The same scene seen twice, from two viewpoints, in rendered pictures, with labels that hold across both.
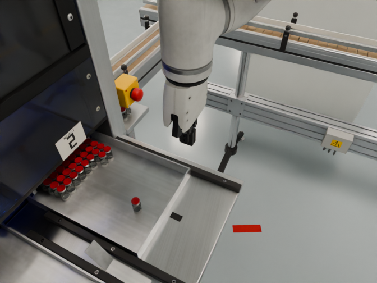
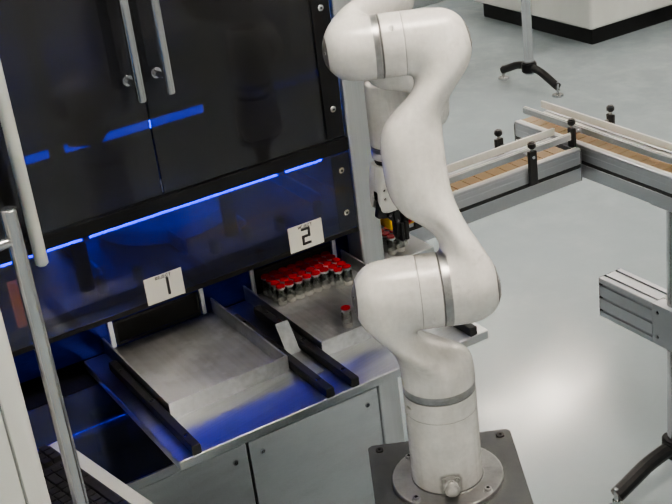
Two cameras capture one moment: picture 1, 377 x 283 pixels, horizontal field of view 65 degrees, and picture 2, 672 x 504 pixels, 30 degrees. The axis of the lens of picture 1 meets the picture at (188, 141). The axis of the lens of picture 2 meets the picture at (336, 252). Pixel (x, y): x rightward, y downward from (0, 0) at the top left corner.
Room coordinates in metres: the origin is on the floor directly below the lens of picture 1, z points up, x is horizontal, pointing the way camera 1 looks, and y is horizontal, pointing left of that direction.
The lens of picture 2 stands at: (-1.51, -1.19, 2.14)
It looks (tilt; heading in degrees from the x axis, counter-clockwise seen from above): 25 degrees down; 35
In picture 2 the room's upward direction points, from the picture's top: 7 degrees counter-clockwise
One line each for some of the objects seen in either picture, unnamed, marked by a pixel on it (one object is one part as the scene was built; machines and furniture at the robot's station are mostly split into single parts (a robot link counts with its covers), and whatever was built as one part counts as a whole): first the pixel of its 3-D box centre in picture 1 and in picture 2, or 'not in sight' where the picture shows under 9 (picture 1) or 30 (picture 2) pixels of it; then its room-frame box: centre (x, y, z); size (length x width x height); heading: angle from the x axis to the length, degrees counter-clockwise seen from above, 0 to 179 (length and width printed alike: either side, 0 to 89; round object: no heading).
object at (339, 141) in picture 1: (336, 140); not in sight; (0.99, -0.72, 0.50); 0.12 x 0.05 x 0.09; 63
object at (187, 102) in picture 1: (187, 94); (395, 179); (0.43, 0.00, 1.21); 0.10 x 0.08 x 0.11; 153
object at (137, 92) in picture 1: (136, 94); not in sight; (0.71, 0.16, 0.99); 0.04 x 0.04 x 0.04; 63
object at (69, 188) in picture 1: (83, 170); (312, 283); (0.49, 0.28, 0.90); 0.18 x 0.02 x 0.05; 154
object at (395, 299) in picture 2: not in sight; (413, 325); (0.00, -0.27, 1.16); 0.19 x 0.12 x 0.24; 126
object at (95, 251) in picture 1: (118, 266); (299, 347); (0.23, 0.15, 0.91); 0.14 x 0.03 x 0.06; 62
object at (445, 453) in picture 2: not in sight; (443, 433); (0.02, -0.30, 0.95); 0.19 x 0.19 x 0.18
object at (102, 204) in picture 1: (110, 184); (333, 299); (0.45, 0.20, 0.90); 0.34 x 0.26 x 0.04; 64
